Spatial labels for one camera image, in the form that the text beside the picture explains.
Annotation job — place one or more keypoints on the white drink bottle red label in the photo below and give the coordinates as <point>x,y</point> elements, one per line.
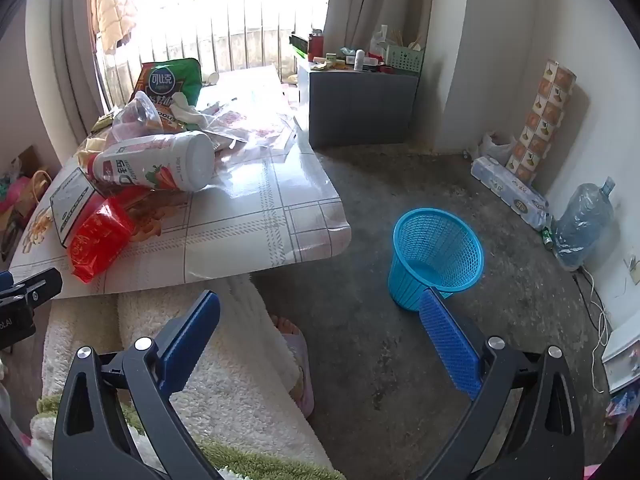
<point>170,160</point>

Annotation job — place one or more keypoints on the green can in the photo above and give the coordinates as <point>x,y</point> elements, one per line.
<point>548,239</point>

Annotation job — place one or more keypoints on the clear plastic bag red print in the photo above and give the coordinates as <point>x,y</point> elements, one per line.
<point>250,130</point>

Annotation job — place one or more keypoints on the table with floral cover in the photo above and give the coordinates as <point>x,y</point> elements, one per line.
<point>260,210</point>

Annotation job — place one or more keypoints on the cream quilted jacket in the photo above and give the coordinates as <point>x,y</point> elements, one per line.
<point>115,5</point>

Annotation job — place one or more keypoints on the cardboard box with clutter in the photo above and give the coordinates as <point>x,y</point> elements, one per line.
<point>32,157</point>

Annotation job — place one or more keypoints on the person's bare foot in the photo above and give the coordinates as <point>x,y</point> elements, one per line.
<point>285,324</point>

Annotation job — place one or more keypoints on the grey curtain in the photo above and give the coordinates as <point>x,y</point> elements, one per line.
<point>75,35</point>

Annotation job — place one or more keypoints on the small white bottle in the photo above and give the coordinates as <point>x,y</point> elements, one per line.
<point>359,60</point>

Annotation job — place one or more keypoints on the metal window railing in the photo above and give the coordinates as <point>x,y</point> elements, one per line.
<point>243,30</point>

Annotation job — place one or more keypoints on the pink slipper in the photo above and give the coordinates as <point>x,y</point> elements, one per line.
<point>302,370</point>

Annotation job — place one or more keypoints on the green black flat box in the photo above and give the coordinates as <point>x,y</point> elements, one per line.
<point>299,44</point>

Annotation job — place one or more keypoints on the grey cabinet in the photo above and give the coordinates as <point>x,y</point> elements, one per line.
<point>360,110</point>

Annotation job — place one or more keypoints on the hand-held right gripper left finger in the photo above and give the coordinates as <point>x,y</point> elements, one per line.
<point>192,330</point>

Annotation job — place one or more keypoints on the patterned paper roll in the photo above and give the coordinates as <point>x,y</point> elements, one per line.
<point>542,120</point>

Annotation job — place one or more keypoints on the red foil packet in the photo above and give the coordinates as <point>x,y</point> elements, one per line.
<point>97,240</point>

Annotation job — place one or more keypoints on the green plastic basket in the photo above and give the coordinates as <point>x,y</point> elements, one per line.
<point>405,60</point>

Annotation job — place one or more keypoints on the white plastic drawer box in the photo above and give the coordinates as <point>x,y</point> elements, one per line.
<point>622,360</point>

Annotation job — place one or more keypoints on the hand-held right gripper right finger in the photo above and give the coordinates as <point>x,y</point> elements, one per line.
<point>447,345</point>

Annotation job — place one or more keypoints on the toilet paper pack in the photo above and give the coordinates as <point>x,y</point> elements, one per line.
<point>510,192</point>

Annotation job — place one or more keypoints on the green chip bag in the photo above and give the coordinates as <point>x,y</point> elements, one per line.
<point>170,77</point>

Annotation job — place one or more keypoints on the black box white label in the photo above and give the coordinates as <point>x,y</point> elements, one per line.
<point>72,205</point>

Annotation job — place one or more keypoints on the large clear water jug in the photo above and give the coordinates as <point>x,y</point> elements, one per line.
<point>582,225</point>

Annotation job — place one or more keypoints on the beige curtain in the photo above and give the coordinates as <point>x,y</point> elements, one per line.
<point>360,0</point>

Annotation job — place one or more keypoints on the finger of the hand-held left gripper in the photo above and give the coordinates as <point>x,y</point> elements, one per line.
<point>40,287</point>
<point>5,280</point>

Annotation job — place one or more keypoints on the white fleece pants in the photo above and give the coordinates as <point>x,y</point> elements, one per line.
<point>240,360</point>

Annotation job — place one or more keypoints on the blue plastic wastebasket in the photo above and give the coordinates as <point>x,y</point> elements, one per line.
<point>435,240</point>

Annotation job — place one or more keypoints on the white plastic bag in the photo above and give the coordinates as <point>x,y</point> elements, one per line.
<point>380,40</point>
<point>495,147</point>

